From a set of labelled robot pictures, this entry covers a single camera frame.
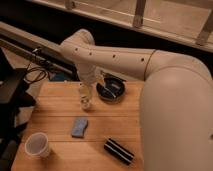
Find clear plastic bottle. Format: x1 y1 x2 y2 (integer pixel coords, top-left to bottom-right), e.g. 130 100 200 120
79 84 92 112

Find black white striped block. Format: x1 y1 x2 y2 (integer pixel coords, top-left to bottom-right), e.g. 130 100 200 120
104 138 135 165

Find black equipment at left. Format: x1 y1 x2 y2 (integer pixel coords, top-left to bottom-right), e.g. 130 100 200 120
0 48 36 158

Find white plastic cup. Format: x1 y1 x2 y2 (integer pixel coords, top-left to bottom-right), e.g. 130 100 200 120
24 132 51 158

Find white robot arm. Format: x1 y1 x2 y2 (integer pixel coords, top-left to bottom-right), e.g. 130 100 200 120
60 29 213 171

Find blue sponge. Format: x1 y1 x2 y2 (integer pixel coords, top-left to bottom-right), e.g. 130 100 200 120
71 117 88 138

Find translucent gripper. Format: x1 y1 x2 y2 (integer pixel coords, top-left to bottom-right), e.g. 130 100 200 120
79 82 94 99

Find black cables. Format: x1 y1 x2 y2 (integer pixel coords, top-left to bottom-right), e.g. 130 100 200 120
23 46 56 84

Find wooden railing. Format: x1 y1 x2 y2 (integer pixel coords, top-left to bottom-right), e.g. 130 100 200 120
28 0 213 53

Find dark round bowl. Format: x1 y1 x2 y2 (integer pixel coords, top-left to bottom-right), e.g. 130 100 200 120
96 78 125 102

